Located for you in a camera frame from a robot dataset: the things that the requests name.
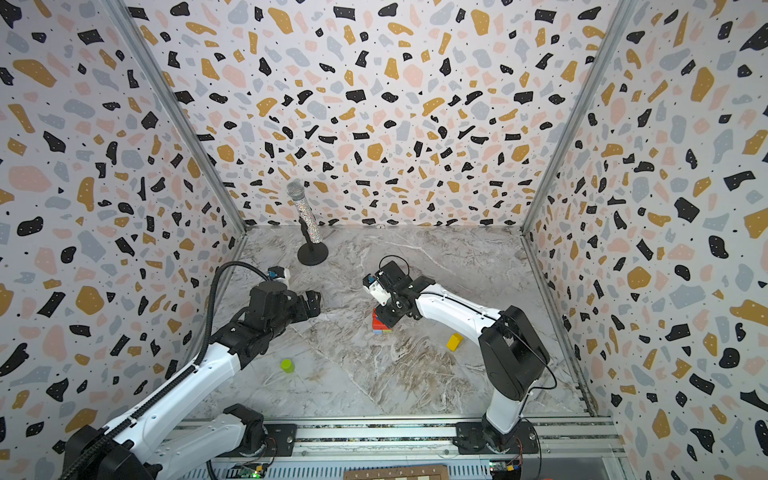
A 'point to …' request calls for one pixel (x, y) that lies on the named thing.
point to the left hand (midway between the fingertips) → (306, 293)
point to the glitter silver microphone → (296, 190)
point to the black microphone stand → (311, 253)
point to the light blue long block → (377, 331)
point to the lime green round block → (287, 365)
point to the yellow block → (454, 341)
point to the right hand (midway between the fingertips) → (379, 307)
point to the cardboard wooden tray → (438, 472)
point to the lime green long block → (387, 331)
